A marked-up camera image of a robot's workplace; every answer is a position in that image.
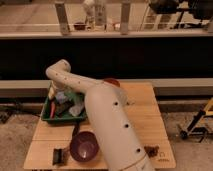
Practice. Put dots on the green plastic tray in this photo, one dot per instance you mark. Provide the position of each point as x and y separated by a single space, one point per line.
65 116

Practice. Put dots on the purple bowl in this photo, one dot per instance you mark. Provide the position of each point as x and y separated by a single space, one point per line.
84 147

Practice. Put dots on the black spatula handle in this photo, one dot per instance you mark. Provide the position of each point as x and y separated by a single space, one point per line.
76 129

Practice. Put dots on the dark sponge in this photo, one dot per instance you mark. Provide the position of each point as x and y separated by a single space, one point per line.
63 107

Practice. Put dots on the wooden table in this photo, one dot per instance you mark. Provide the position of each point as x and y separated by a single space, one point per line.
145 116

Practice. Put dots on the white crumpled cloth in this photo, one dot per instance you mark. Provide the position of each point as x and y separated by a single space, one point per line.
76 109

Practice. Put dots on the small black box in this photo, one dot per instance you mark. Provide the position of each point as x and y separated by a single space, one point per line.
58 156

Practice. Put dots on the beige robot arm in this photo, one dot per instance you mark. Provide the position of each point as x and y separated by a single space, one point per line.
104 104

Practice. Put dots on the red bowl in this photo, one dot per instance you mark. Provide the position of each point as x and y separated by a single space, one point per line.
111 81

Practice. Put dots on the small brown object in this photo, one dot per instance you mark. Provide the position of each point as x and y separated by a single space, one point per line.
152 151

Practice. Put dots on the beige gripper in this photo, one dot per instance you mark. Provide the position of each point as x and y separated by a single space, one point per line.
57 94

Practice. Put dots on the yellow black cart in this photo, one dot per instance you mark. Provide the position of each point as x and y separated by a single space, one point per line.
199 125

